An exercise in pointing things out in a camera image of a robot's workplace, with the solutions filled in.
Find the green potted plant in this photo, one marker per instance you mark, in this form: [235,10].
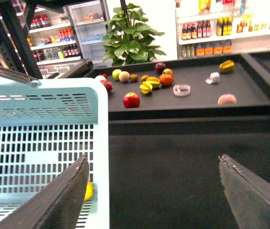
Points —
[129,38]

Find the yellow mango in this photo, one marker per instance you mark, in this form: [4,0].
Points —
[89,191]

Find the pink dragon fruit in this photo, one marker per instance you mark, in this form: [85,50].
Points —
[108,86]

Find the light blue plastic basket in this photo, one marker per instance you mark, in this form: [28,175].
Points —
[45,126]

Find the red apple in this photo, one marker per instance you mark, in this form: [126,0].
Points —
[131,100]

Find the green apple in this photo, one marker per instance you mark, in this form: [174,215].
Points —
[116,73]

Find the white store shelf right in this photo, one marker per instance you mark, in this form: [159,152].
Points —
[214,27]

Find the pale round melon fruit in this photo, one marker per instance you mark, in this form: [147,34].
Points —
[124,76]

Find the white paper roll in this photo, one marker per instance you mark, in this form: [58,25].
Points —
[213,78]

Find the black perforated shelf post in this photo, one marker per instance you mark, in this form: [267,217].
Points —
[14,46]

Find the glass door refrigerator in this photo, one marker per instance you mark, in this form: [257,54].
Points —
[87,18]

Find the yellow starfruit front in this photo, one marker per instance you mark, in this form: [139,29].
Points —
[146,87]

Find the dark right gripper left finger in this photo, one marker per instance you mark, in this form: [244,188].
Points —
[57,205]

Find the black display tray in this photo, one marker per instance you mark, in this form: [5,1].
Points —
[189,90]

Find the pale peach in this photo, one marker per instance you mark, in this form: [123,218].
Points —
[227,99]

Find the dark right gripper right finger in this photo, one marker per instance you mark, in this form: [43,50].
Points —
[248,195]

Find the yellow green starfruit right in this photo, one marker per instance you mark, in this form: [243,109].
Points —
[227,66]

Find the brown kiwi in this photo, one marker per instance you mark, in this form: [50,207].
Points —
[144,78]
[134,77]

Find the yellow starfruit behind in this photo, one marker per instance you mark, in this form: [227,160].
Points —
[155,82]

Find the red green mango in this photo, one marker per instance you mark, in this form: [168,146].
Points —
[168,71]

